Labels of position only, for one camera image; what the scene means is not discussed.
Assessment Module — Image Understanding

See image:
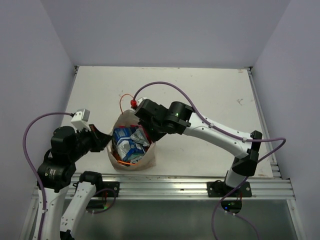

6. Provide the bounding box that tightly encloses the pink snack bag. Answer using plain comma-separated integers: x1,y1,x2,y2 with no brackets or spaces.
114,125,151,143

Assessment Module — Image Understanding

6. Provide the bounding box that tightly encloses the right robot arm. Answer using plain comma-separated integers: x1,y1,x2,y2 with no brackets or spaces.
134,97,263,197

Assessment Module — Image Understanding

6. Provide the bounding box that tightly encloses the blue snack packet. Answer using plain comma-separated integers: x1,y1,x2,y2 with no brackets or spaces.
112,128,146,162

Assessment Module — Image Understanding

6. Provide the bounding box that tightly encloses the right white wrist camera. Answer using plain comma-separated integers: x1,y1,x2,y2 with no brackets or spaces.
130,97,148,110

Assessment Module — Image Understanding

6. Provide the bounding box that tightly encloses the aluminium mounting rail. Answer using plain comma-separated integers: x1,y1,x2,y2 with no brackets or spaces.
102,172,295,200

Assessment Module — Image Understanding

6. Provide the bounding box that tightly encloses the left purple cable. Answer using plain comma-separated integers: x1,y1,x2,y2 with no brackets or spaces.
22,112,75,238

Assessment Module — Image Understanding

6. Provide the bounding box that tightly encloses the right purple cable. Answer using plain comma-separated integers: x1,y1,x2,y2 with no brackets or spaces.
133,81,287,240

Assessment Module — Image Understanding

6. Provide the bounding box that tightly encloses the small silver snack packet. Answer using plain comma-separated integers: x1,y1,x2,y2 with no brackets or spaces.
130,127,150,147

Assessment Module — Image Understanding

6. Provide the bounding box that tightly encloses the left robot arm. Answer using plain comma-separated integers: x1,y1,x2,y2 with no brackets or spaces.
34,124,114,240

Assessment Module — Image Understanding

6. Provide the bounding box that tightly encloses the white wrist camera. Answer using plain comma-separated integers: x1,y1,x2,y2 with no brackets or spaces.
130,97,148,110
70,108,90,131

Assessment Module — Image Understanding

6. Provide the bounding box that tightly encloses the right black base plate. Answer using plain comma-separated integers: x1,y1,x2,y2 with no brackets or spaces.
206,180,253,198

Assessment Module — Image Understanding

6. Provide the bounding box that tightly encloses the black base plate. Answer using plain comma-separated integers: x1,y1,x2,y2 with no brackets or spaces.
95,181,120,198
206,180,253,198

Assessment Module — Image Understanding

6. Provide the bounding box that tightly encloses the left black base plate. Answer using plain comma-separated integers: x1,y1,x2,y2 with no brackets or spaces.
95,181,120,198

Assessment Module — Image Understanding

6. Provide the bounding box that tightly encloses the green Fox's candy bag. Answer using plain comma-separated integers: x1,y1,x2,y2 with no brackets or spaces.
123,153,145,165

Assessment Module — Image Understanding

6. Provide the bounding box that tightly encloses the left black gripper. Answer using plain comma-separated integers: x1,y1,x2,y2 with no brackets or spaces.
68,122,113,161

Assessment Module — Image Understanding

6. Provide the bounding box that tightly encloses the purple cable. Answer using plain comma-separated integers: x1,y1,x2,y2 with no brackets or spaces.
133,81,287,240
22,112,75,238

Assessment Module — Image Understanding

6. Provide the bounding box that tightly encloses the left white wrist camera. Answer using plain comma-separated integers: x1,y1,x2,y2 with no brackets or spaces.
70,108,90,131

